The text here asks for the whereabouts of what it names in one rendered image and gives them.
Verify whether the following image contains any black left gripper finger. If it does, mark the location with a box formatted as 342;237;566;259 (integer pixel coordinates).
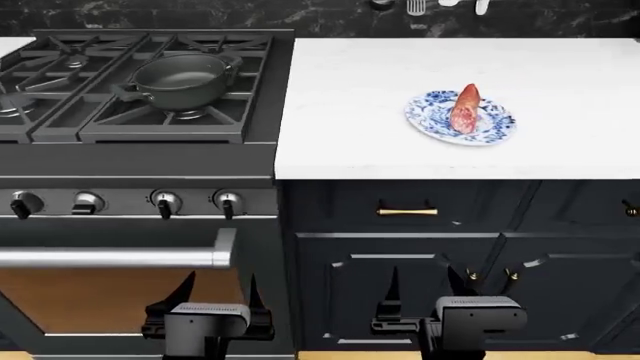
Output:
144;270;197;313
247;273;275;321

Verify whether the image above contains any blue white patterned plate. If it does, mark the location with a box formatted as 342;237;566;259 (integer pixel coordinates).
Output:
403;89;518;148

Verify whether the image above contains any dark grey two-handled pot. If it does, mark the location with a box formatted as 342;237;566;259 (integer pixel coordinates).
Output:
109;52;244;113

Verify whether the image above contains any dark steel gas range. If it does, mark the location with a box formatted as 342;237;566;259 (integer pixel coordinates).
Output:
0;28;297;360

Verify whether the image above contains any black cast iron stove grate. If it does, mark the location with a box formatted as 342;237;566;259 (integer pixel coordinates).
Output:
0;30;150;143
78;30;277;143

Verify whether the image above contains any oven door glass window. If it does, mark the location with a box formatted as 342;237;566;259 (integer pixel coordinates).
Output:
0;267;247;336

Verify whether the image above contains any silver oven door handle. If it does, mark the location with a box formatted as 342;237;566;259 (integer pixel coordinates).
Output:
0;227;239;270

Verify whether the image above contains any round gas burner head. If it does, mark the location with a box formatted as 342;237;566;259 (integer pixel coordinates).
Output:
0;93;31;116
167;108;214;120
59;51;92;69

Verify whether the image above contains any raw red meat piece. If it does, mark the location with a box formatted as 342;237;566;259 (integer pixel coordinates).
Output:
448;82;483;134

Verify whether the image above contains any silver black stove knob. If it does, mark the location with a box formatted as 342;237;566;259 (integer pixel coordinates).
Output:
70;190;107;216
148;188;184;221
211;187;247;221
8;189;46;221

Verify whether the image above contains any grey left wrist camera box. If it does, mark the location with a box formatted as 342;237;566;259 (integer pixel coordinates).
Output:
163;301;252;357

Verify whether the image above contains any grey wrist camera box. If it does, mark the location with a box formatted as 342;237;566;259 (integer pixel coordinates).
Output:
163;301;252;357
433;294;530;354

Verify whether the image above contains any dark navy cabinet drawer front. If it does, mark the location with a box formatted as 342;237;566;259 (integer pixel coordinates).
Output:
280;179;544;234
514;179;640;234

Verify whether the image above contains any dark navy cabinet door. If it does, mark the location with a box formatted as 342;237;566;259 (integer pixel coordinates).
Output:
293;231;503;353
492;231;640;354

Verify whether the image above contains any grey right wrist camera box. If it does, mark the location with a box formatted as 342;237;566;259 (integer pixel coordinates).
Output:
433;294;530;354

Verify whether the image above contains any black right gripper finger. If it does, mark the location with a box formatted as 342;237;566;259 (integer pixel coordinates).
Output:
446;264;476;300
380;265;402;303

